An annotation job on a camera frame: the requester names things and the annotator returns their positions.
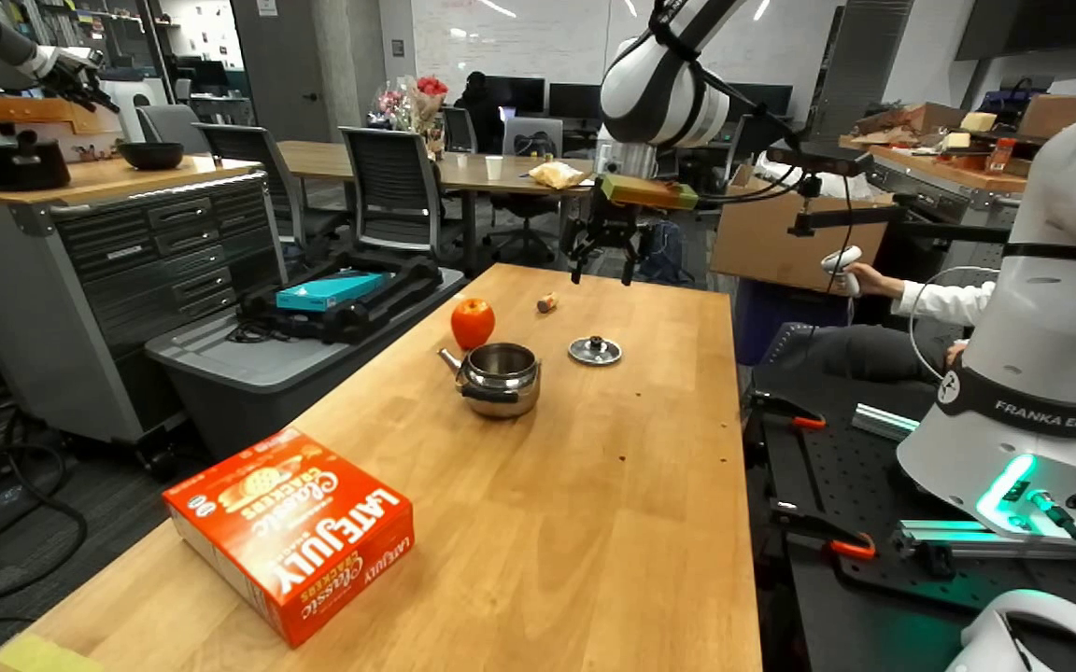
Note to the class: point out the orange Late July cracker box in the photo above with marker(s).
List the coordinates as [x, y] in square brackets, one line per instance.
[290, 529]

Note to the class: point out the teal case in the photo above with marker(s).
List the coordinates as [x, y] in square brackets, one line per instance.
[331, 292]

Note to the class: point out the black computer monitor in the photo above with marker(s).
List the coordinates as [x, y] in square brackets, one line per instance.
[764, 97]
[521, 96]
[578, 97]

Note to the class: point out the bouquet of flowers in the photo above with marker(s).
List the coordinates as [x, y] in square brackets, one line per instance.
[407, 97]

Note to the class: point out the seated operator dark legs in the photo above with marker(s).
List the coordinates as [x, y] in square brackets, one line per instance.
[851, 355]

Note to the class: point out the grey mesh office chair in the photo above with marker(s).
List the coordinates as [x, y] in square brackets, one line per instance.
[392, 190]

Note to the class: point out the long wooden office table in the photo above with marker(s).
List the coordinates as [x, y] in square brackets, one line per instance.
[466, 168]

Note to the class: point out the yellow sponge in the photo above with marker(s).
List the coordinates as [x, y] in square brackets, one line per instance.
[39, 654]

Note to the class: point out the small tan nut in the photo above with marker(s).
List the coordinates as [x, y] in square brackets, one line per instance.
[547, 303]

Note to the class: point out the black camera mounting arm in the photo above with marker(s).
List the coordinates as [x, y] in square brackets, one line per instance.
[876, 219]

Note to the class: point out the black bowl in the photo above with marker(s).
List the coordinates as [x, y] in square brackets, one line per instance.
[150, 156]

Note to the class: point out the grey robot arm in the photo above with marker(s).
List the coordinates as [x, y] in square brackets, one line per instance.
[15, 50]

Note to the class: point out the grey plastic tote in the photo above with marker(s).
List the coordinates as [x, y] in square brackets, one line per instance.
[252, 376]

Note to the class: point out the person in dark clothes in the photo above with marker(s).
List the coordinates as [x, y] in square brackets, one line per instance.
[485, 107]

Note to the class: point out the yellowish wrist camera box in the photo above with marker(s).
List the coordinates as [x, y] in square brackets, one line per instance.
[645, 191]

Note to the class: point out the white sleeved operator forearm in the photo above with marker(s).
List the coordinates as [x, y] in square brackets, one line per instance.
[944, 303]

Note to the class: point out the silver metal bar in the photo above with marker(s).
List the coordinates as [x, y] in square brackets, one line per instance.
[883, 419]

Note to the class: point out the white curved tube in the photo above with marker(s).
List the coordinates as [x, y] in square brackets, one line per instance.
[1036, 621]

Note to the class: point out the operator hand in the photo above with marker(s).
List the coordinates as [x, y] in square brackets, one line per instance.
[876, 277]

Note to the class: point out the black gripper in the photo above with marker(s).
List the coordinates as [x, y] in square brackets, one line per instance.
[609, 227]

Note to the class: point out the yellow bag of bread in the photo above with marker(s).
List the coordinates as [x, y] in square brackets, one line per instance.
[557, 177]

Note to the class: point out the steel teapot lid black knob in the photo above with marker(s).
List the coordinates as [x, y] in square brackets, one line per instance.
[597, 353]

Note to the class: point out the dark office chair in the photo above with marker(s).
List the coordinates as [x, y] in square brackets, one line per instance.
[243, 156]

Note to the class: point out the white handheld controller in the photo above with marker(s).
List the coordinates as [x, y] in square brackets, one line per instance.
[838, 265]

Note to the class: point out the grey drawer cabinet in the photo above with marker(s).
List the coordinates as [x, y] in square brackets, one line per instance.
[130, 287]

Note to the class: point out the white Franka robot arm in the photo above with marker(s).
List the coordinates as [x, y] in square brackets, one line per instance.
[655, 89]

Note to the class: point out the black bag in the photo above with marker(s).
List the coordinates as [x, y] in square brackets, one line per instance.
[370, 319]

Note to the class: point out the orange black bar clamp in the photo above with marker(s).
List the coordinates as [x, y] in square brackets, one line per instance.
[838, 543]
[800, 415]

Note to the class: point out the black perforated robot table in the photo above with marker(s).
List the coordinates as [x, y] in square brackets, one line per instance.
[820, 486]

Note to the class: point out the orange red fruit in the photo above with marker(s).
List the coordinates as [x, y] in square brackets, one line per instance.
[473, 324]

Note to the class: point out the light grey office chair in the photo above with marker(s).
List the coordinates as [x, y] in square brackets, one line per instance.
[169, 124]

